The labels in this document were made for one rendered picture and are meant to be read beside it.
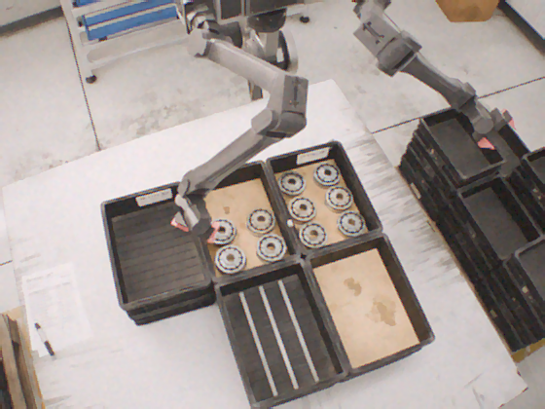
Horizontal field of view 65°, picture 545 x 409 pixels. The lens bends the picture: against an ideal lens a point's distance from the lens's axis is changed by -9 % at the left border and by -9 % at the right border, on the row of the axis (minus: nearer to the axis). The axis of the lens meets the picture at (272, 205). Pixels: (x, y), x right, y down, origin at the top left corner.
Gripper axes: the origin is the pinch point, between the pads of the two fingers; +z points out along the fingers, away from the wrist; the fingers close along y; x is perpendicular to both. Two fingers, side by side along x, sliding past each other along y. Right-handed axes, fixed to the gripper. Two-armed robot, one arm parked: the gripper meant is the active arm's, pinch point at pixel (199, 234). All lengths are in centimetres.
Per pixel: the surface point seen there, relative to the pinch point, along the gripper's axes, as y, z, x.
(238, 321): 20.6, 17.9, -14.3
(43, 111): -191, 65, 55
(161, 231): -19.4, 10.9, -0.9
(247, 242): 8.8, 15.2, 11.1
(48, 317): -42, 21, -48
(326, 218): 27.9, 17.9, 34.0
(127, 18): -153, 27, 121
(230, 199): -5.5, 12.5, 22.8
